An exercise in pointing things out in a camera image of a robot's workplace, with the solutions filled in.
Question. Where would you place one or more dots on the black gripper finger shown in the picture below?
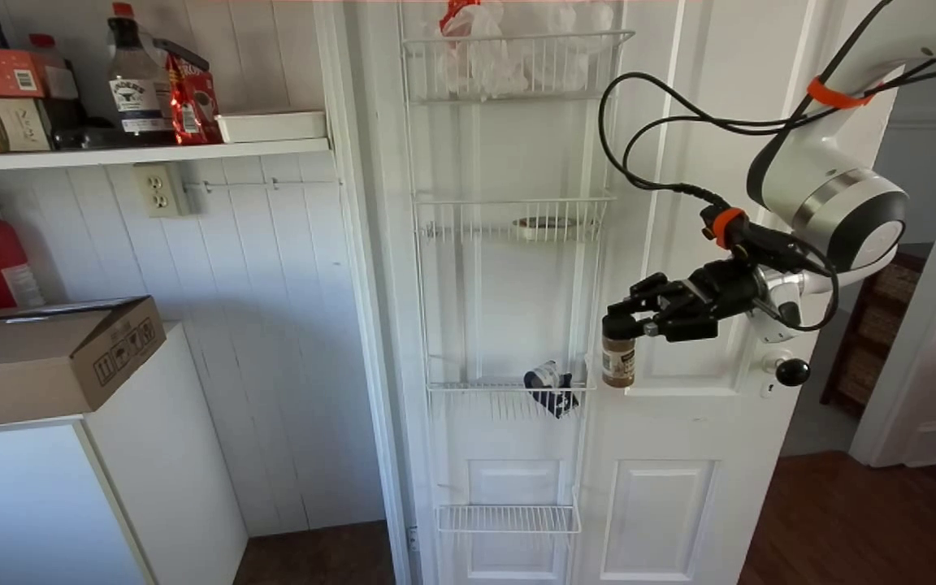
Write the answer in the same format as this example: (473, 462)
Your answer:
(649, 289)
(636, 324)

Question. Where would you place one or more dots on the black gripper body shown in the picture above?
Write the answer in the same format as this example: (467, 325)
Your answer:
(707, 307)

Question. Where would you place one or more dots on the black capped spice bottle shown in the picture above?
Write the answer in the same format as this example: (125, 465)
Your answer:
(619, 363)

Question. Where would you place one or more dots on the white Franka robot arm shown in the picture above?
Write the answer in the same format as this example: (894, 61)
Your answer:
(827, 199)

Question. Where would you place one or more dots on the dark bottle with red label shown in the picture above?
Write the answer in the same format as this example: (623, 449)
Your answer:
(136, 92)

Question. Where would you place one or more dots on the black and white pouch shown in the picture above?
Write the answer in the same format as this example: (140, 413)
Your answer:
(554, 392)

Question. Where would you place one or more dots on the black door knob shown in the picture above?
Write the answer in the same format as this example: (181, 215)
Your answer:
(794, 372)

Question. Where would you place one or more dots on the white panel door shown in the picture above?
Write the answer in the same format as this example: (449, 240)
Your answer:
(683, 489)

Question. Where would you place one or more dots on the brown wooden cabinet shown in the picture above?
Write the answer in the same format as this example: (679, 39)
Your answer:
(877, 325)

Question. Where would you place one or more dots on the white plastic bags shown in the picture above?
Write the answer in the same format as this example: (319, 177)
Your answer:
(535, 54)

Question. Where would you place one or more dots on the flat white box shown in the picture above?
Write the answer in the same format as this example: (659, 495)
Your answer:
(275, 125)

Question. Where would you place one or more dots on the red snack bag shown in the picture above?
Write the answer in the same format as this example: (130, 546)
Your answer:
(191, 103)

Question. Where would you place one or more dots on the white cabinet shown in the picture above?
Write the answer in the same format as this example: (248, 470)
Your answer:
(163, 476)

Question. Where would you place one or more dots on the brown cardboard box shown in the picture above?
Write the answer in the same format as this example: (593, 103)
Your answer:
(23, 363)

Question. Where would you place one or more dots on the red and beige carton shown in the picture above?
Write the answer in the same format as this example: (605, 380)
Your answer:
(14, 107)

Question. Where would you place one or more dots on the white wall outlet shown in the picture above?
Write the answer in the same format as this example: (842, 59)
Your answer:
(160, 192)

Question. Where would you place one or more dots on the white wall shelf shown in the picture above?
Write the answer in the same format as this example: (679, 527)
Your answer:
(163, 153)

